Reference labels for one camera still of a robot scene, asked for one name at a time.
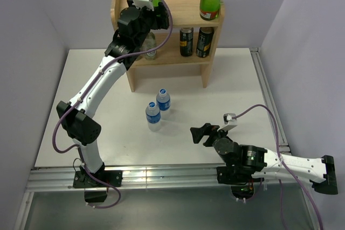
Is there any aluminium front rail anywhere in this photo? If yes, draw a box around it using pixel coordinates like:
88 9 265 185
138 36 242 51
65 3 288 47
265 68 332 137
25 163 308 192

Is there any clear glass bottle right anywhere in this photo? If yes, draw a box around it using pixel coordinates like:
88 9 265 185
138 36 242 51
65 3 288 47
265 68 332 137
140 31 157 60

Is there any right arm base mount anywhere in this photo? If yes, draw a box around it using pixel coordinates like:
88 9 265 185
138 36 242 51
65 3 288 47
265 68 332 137
216 166 264 204

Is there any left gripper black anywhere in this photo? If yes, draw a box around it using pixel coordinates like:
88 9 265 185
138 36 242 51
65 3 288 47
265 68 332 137
128 0 170 47

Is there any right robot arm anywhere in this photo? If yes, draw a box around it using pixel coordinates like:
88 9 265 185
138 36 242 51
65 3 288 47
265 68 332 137
190 122 338 195

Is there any water bottle blue label front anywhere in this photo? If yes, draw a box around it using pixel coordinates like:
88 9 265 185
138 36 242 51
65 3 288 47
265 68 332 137
146 102 161 132

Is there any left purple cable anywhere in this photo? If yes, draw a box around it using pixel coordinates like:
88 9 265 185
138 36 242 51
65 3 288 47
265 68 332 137
52 0 173 209

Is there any water bottle blue label rear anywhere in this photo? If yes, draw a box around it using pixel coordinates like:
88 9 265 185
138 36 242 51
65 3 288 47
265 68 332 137
156 88 171 120

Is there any wooden two-tier shelf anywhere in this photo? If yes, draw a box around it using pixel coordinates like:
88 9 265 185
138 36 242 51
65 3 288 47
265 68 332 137
127 0 225 92

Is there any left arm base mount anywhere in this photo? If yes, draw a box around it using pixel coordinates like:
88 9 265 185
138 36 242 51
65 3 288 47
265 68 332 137
72 168 123 205

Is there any water bottle blue label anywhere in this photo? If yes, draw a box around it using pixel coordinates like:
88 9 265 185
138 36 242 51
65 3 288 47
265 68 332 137
146 102 161 132
156 88 171 120

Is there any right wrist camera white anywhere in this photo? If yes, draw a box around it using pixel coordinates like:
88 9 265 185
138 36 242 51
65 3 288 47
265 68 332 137
218 113 238 131

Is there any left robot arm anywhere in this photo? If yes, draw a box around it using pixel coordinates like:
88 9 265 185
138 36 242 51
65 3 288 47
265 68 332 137
57 0 173 186

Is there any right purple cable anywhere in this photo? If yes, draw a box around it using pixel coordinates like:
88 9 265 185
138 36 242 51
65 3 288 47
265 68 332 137
230 103 324 230

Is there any purple cable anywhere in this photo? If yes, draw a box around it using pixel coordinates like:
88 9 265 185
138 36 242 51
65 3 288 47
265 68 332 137
52 0 173 209
230 103 324 230

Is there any dark beverage can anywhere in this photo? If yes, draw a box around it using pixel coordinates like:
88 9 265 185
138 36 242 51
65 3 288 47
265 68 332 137
180 27 194 57
196 27 213 58

